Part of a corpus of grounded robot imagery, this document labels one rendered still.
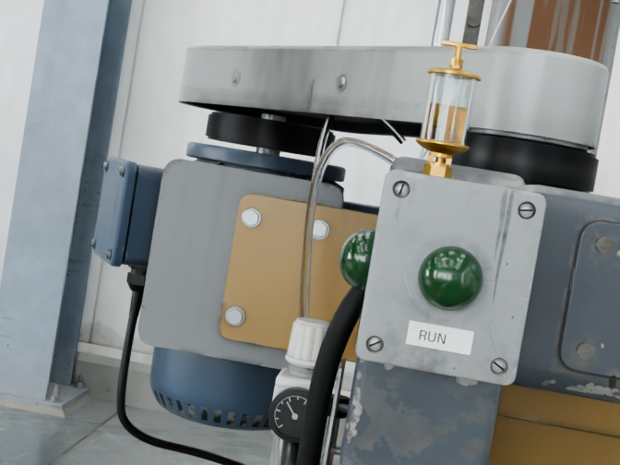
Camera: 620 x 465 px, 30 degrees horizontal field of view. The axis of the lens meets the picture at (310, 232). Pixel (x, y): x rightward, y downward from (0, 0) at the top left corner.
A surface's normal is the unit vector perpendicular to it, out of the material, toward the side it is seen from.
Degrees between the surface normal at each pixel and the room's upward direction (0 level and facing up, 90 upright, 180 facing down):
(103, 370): 90
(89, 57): 90
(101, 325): 90
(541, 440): 90
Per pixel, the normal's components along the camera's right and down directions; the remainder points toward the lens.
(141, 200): 0.35, 0.11
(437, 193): -0.09, 0.04
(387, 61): -0.82, -0.11
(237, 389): 0.12, 0.09
